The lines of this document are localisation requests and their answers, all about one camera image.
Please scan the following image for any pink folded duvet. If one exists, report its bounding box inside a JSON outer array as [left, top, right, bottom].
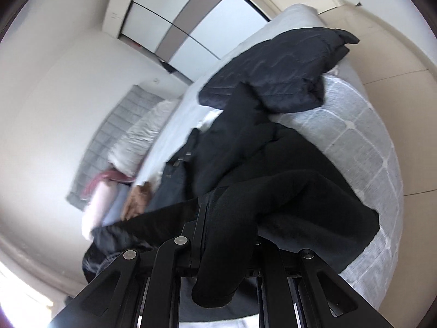
[[81, 181, 118, 241]]

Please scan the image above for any grey beige pillow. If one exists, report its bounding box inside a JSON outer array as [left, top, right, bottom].
[[107, 98, 180, 178]]

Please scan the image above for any black quilted jacket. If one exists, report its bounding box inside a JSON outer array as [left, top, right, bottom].
[[198, 27, 359, 113]]

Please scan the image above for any light blue folded duvet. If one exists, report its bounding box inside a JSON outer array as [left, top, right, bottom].
[[102, 184, 130, 227]]

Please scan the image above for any black wool coat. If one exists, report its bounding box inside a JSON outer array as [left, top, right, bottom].
[[82, 85, 379, 316]]

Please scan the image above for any white grey wardrobe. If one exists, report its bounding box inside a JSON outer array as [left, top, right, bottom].
[[102, 0, 267, 81]]

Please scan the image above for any brown coat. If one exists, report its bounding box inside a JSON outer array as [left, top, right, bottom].
[[121, 181, 153, 221]]

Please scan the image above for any bed with grey sheet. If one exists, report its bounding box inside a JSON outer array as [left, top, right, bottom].
[[134, 3, 404, 325]]

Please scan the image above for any white quilted bed cover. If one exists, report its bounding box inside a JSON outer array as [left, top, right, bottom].
[[271, 75, 404, 309]]

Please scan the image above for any grey padded headboard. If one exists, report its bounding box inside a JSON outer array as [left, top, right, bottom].
[[66, 84, 164, 211]]

